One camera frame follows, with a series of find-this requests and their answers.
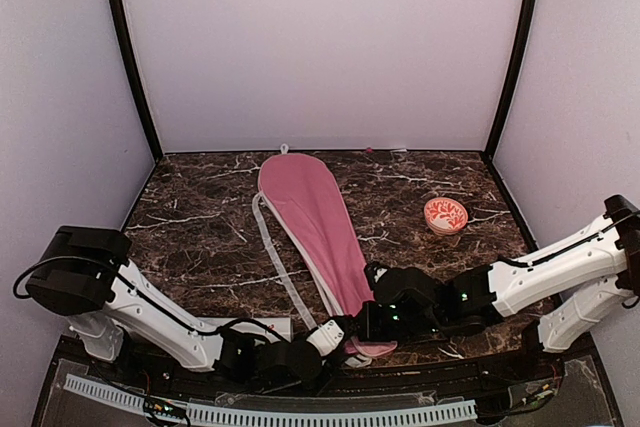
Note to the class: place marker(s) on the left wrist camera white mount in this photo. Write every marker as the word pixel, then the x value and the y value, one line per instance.
pixel 330 337

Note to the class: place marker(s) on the small circuit board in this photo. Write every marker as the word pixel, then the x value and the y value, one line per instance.
pixel 162 409

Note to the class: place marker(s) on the black front table rail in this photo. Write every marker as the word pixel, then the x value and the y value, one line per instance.
pixel 148 366

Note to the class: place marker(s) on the white shuttlecock tube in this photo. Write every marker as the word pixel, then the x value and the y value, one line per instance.
pixel 262 326

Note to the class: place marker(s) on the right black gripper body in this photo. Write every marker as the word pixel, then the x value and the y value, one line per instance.
pixel 395 329

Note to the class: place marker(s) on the pink racket cover bag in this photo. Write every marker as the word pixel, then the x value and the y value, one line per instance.
pixel 304 197

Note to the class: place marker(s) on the black frame post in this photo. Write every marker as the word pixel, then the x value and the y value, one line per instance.
pixel 134 79
pixel 516 59

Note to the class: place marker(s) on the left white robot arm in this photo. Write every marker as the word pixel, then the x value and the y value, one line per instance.
pixel 86 276

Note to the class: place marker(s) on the red patterned bowl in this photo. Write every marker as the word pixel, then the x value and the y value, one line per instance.
pixel 445 216

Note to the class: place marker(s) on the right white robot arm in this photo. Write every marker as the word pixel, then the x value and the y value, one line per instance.
pixel 599 265

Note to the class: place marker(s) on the left black frame post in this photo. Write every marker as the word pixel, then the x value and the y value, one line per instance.
pixel 134 79

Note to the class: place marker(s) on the white slotted cable duct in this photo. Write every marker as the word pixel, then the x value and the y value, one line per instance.
pixel 202 414

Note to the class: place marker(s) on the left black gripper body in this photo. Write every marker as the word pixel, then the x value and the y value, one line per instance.
pixel 260 385

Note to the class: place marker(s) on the right black frame post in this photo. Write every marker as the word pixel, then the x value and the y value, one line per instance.
pixel 516 59

